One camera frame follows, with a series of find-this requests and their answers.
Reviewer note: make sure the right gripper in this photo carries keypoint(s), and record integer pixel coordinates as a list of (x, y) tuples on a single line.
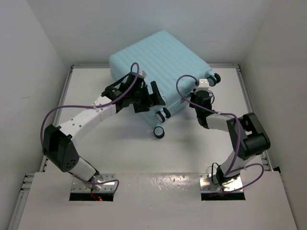
[(193, 95)]

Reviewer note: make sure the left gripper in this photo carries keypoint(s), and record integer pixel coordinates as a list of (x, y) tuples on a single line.
[(148, 101)]

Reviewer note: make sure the light blue suitcase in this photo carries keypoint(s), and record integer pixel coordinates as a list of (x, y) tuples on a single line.
[(166, 61)]

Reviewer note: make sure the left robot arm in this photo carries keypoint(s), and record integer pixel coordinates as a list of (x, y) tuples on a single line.
[(59, 142)]

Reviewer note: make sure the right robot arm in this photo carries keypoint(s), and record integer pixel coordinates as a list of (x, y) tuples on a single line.
[(247, 135)]

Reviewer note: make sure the lid lower wheel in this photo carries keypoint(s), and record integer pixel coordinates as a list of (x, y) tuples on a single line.
[(163, 114)]

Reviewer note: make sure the lid wheel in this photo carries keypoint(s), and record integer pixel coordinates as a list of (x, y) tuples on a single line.
[(163, 114), (213, 80)]

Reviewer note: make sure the lid upper wheel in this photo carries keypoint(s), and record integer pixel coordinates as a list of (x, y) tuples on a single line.
[(213, 80)]

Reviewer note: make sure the front left suitcase wheel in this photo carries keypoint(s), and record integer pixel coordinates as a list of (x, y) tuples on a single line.
[(159, 132)]

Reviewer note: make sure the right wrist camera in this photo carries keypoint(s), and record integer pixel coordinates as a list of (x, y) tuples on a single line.
[(203, 85)]

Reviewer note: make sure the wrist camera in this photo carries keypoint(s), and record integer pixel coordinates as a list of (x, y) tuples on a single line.
[(203, 85), (142, 74)]

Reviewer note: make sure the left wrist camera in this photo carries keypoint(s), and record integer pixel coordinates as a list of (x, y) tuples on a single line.
[(142, 74)]

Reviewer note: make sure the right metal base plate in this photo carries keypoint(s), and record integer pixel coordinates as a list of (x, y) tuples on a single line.
[(209, 184)]

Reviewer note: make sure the metal base plate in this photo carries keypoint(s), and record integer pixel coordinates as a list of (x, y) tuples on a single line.
[(209, 184), (102, 183)]

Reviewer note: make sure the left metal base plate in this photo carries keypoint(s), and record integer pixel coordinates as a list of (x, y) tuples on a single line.
[(102, 183)]

